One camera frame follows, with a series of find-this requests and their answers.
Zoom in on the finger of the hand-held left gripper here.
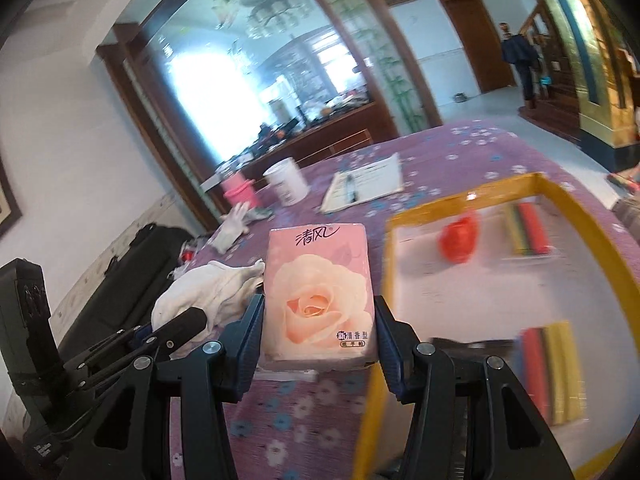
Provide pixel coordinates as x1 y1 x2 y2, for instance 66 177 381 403
62 327 153 368
82 306 208 392

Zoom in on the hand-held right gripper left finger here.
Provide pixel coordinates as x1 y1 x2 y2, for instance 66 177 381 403
60 294 266 480

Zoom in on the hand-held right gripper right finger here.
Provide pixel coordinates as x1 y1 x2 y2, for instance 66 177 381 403
374 295 576 480

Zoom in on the white cloth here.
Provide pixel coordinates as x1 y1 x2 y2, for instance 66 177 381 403
151 259 266 333

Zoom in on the pink rose tissue pack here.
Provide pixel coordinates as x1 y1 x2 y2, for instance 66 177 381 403
260 222 380 372

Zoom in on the yellow taped cardboard box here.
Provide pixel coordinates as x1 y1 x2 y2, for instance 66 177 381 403
360 172 640 480

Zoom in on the black bag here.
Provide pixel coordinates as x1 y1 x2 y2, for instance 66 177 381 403
55 224 193 356

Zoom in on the white glove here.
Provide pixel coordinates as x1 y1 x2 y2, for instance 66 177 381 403
207 201 251 256

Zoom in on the red plastic bag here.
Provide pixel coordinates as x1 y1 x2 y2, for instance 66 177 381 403
439 210 480 265

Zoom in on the pink knit covered bottle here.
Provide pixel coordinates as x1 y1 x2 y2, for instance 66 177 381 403
222 172 261 211

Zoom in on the colourful striped packet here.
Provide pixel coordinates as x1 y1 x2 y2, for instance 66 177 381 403
501 201 553 257
520 321 586 427

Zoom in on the white plastic jar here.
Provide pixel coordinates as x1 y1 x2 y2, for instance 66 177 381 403
262 156 311 207

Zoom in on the paper notepad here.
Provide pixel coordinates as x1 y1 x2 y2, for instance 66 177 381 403
320 152 405 214

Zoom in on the wooden sideboard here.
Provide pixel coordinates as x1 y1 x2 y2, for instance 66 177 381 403
200 100 381 196

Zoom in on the wood framed glass partition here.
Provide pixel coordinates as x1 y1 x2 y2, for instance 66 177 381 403
97 0 443 221

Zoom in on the wooden staircase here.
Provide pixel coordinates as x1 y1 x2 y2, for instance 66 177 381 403
517 0 588 143

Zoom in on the brown wooden door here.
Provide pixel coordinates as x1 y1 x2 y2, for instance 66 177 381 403
439 0 518 95

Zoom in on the gold pillar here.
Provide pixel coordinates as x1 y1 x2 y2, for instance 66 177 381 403
520 0 640 173

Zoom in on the dark wall picture frame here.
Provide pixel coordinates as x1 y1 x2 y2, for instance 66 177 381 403
0 157 23 238

